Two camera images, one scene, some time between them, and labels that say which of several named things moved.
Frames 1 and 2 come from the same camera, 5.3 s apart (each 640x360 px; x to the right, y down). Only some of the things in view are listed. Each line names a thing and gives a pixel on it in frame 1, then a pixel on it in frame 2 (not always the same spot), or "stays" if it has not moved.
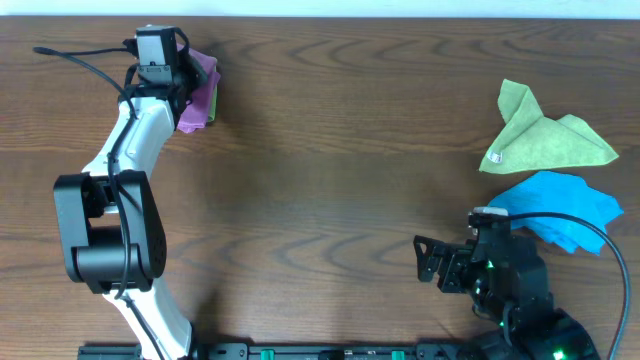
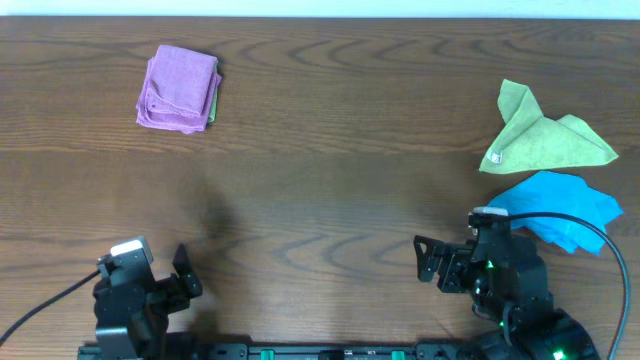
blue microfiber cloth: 556,193 stays
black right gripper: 451,265 stays
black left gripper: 189,76 to 167,292
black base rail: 289,351 stays
